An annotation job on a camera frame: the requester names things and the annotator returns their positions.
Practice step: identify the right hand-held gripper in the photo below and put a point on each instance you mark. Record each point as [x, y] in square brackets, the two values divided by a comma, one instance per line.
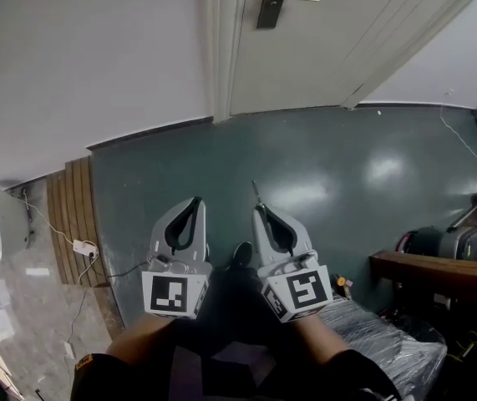
[305, 290]

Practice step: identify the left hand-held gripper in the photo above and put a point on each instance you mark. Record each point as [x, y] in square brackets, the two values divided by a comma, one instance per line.
[169, 292]

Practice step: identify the person's left forearm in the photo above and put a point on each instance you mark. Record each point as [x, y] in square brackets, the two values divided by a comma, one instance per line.
[142, 338]

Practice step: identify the person's right forearm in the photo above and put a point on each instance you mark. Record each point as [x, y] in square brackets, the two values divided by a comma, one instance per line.
[317, 338]

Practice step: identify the white panelled door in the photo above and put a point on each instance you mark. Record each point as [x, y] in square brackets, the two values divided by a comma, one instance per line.
[326, 57]

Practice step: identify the person's black shoe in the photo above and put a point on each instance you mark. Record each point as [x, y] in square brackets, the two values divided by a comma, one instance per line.
[241, 255]

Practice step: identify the small red and yellow can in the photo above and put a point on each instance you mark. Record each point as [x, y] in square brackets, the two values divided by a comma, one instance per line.
[340, 281]

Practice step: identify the white power strip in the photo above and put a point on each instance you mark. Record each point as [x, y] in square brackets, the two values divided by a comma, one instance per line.
[84, 248]

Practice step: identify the brown slatted wooden step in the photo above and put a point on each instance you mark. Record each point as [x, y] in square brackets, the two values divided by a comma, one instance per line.
[75, 224]

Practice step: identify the person's black clothing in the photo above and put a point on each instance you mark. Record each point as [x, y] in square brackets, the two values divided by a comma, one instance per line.
[229, 357]

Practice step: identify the plastic-wrapped dark appliance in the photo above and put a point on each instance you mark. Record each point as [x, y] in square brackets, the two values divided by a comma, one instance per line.
[388, 349]

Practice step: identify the dark wooden stair railing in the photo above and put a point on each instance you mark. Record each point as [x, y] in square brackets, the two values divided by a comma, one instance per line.
[430, 274]

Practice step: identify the white round appliance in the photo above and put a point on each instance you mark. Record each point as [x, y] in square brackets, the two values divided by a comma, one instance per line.
[4, 224]

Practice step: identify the white door frame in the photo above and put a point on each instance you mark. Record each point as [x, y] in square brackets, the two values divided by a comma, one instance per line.
[221, 48]

